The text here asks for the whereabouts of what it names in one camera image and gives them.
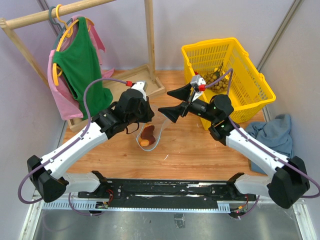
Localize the clear zip top bag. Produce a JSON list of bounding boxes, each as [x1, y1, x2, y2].
[[134, 115, 172, 152]]

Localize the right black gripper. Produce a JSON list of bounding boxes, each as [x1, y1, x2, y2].
[[158, 83, 218, 124]]

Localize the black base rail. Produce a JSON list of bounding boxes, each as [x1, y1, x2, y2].
[[77, 178, 257, 211]]

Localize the yellow plastic basket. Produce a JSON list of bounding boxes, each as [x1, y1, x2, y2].
[[181, 37, 276, 124]]

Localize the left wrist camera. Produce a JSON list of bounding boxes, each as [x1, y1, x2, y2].
[[125, 81, 148, 97]]

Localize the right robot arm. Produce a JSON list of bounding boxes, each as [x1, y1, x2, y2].
[[158, 84, 310, 209]]

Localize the toy steak slice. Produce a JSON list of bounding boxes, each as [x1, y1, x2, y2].
[[138, 123, 156, 147]]

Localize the wooden clothes rack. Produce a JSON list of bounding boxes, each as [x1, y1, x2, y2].
[[0, 0, 166, 133]]

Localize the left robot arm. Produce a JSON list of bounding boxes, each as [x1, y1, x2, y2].
[[27, 86, 155, 203]]

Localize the green tank top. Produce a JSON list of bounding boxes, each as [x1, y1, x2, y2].
[[53, 17, 113, 120]]

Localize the yellow hanger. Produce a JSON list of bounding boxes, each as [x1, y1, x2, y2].
[[51, 3, 95, 87]]

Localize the dark green hanger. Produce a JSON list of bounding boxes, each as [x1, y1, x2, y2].
[[48, 6, 64, 50]]

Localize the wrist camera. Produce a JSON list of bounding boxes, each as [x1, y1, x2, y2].
[[190, 74, 206, 102], [125, 81, 148, 97]]

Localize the pink shirt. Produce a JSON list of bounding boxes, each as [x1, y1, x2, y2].
[[47, 15, 115, 120]]

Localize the yellow toy banana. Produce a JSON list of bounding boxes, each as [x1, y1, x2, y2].
[[221, 68, 236, 106]]

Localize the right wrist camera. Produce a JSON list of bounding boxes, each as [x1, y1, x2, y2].
[[190, 74, 206, 102]]

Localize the blue cloth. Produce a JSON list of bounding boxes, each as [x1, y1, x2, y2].
[[244, 113, 295, 173]]

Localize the aluminium frame post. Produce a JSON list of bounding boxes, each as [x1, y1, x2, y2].
[[256, 0, 304, 72]]

